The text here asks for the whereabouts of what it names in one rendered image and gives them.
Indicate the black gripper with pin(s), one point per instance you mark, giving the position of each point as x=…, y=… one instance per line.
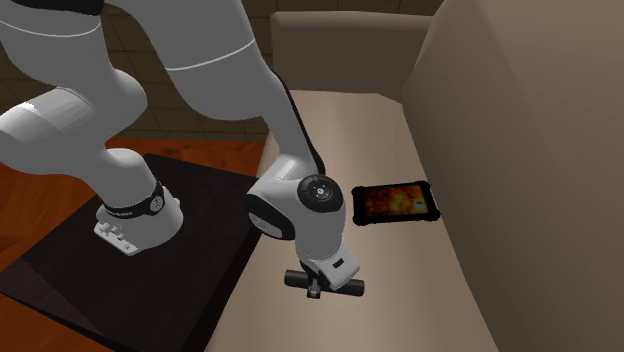
x=297, y=278

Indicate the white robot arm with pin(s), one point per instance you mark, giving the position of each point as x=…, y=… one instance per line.
x=214, y=73

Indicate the beige sofa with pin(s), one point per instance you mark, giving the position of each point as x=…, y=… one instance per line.
x=390, y=292

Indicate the black tablet with orange screen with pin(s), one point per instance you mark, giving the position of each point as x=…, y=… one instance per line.
x=395, y=202

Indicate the dark robot stand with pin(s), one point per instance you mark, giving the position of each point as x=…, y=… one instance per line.
x=146, y=292

